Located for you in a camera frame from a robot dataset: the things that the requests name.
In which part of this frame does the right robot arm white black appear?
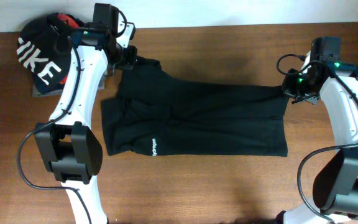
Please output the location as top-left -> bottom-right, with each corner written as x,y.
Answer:
274,37 -> 358,223

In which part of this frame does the black t-shirt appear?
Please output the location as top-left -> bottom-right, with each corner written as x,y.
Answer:
101,57 -> 288,157

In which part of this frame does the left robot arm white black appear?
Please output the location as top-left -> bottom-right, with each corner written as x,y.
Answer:
34,3 -> 137,223

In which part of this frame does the navy red trimmed folded shirt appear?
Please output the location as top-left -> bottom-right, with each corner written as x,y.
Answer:
56,13 -> 83,85

